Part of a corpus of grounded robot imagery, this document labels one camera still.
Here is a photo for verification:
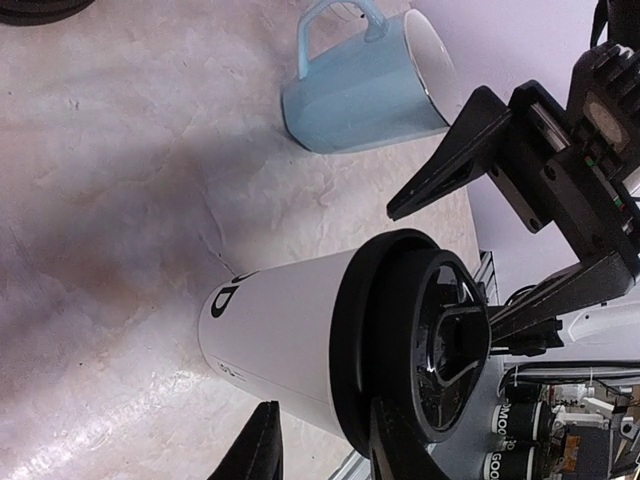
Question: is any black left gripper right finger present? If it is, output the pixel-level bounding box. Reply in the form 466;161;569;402
369;397;448;480

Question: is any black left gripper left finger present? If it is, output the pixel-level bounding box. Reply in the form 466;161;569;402
208;401;283;480

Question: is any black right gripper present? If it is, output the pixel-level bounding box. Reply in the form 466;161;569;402
386;42;639;346

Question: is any black coffee cup lid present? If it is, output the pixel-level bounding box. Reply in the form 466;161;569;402
329;229;491;456

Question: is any white paper cup GOOD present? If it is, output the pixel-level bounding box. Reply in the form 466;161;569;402
198;250;355;430

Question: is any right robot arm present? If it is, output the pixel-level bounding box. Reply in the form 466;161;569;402
387;1;639;356

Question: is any light blue ceramic mug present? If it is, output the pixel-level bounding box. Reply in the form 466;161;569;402
281;1;463;154

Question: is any stack of black lids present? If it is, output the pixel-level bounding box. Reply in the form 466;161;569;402
1;0;94;26

